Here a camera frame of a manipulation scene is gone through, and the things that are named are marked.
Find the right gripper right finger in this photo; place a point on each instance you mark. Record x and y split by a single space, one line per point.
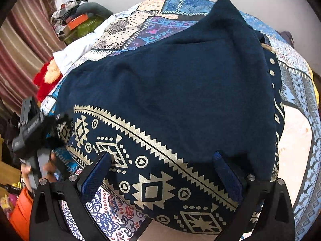
276 220

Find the white sheet on bed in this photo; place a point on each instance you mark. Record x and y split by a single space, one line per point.
71 53

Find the striped red gold curtain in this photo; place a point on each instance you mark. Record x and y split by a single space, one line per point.
27 42

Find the orange sleeve forearm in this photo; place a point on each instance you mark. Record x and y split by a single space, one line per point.
20 217

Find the person left hand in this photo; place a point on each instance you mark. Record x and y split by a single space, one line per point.
49 167

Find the red plush toy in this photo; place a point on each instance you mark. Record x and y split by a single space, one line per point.
46 79

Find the green storage box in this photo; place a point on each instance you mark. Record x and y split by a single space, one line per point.
83 29

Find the clutter pile of clothes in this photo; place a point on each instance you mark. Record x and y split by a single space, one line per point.
73 9

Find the orange box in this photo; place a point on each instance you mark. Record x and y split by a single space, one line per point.
77 21

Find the navy patterned hoodie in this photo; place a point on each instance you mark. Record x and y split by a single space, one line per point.
186 119

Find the purple grey backpack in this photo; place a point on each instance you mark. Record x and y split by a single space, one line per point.
287 36

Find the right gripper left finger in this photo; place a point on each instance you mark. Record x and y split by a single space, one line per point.
47 221

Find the yellow plush blanket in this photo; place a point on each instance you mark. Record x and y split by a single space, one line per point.
316 82

